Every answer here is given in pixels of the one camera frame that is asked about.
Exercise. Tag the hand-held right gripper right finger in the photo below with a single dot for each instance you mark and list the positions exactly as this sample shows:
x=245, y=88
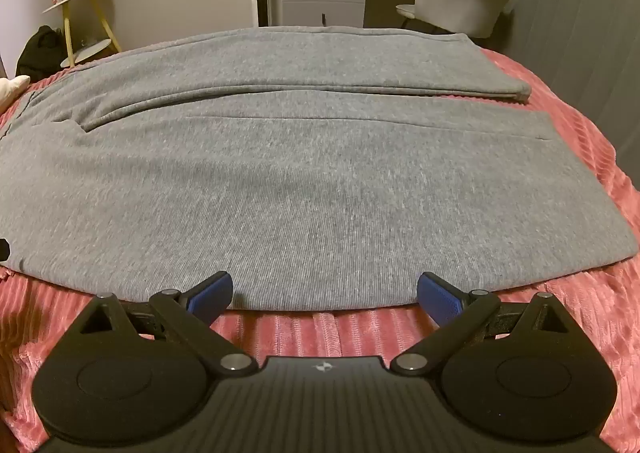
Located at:
x=440, y=297

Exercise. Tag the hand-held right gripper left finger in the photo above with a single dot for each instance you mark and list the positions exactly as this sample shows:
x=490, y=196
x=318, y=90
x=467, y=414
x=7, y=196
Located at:
x=215, y=290

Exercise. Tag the grey pants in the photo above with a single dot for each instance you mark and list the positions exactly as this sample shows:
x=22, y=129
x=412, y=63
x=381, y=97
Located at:
x=300, y=183

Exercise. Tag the pink ribbed blanket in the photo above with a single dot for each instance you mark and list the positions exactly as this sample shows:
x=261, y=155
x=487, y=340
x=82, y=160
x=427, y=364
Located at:
x=310, y=333

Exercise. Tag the cream plush pillow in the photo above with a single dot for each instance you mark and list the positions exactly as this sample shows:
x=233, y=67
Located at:
x=12, y=88

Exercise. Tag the grey upholstered chair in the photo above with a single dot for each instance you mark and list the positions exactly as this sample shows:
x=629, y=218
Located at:
x=460, y=8

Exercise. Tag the black bag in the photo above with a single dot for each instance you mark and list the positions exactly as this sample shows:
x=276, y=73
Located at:
x=40, y=53

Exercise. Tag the grey curtain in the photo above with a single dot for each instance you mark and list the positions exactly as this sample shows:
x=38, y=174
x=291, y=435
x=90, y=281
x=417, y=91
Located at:
x=575, y=33

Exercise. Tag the yellow side table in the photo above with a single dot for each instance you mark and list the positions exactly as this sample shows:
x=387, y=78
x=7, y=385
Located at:
x=67, y=5

